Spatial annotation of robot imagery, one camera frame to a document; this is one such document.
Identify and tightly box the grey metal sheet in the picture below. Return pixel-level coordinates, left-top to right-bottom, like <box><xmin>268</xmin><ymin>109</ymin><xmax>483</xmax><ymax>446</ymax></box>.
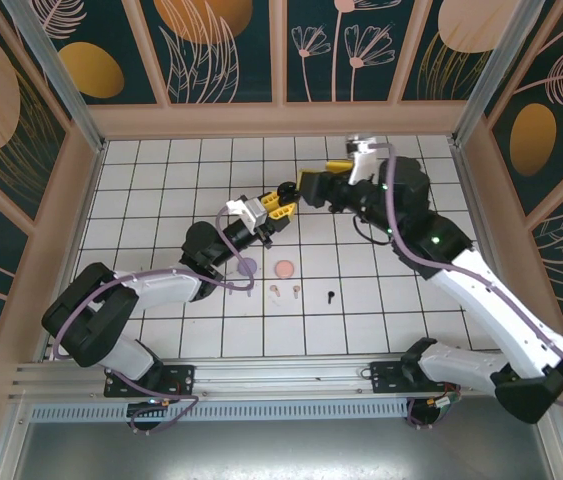
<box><xmin>0</xmin><ymin>422</ymin><xmax>563</xmax><ymax>480</ymax></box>

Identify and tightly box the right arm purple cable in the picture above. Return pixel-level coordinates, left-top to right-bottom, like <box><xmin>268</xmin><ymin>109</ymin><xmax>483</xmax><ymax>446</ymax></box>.
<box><xmin>373</xmin><ymin>142</ymin><xmax>563</xmax><ymax>431</ymax></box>

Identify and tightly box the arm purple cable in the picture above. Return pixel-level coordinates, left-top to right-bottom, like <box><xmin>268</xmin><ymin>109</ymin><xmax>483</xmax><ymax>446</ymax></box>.
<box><xmin>52</xmin><ymin>206</ymin><xmax>257</xmax><ymax>434</ymax></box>
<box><xmin>373</xmin><ymin>142</ymin><xmax>563</xmax><ymax>431</ymax></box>

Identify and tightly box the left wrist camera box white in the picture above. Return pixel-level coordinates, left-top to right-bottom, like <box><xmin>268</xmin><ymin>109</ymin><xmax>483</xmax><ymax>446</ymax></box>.
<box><xmin>224</xmin><ymin>196</ymin><xmax>267</xmax><ymax>230</ymax></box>

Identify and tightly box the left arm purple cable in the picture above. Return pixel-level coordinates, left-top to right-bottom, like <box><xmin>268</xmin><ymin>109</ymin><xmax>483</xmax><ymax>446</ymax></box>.
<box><xmin>52</xmin><ymin>206</ymin><xmax>257</xmax><ymax>434</ymax></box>

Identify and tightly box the aluminium table side rail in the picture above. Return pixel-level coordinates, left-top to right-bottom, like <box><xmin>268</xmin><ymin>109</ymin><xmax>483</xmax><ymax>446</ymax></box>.
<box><xmin>448</xmin><ymin>137</ymin><xmax>530</xmax><ymax>354</ymax></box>
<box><xmin>40</xmin><ymin>142</ymin><xmax>108</xmax><ymax>362</ymax></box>

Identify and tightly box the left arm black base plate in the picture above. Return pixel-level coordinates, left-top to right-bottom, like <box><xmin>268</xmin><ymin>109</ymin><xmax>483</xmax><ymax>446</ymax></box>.
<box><xmin>104</xmin><ymin>363</ymin><xmax>197</xmax><ymax>399</ymax></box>

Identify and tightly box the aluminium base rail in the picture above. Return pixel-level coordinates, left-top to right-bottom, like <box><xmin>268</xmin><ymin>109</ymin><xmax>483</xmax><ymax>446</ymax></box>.
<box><xmin>8</xmin><ymin>354</ymin><xmax>560</xmax><ymax>406</ymax></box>

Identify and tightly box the aluminium corner post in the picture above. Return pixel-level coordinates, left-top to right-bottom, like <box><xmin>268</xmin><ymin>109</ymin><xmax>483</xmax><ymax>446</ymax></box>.
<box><xmin>449</xmin><ymin>0</ymin><xmax>537</xmax><ymax>146</ymax></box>
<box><xmin>0</xmin><ymin>0</ymin><xmax>107</xmax><ymax>154</ymax></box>

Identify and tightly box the slotted grey cable duct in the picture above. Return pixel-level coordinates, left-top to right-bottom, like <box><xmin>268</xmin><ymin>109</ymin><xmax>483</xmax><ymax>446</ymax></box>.
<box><xmin>28</xmin><ymin>402</ymin><xmax>410</xmax><ymax>424</ymax></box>

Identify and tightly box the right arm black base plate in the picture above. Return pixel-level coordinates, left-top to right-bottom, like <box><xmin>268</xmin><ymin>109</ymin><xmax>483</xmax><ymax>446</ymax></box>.
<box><xmin>369</xmin><ymin>359</ymin><xmax>462</xmax><ymax>396</ymax></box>

